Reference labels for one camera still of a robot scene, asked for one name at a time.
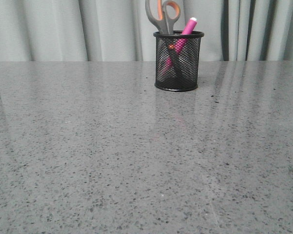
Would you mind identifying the grey curtain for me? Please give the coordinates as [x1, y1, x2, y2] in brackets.
[0, 0, 293, 61]

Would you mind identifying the pink marker pen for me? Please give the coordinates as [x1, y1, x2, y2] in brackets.
[163, 17, 197, 73]

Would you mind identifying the black mesh pen holder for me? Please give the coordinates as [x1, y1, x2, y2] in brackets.
[153, 30, 205, 92]

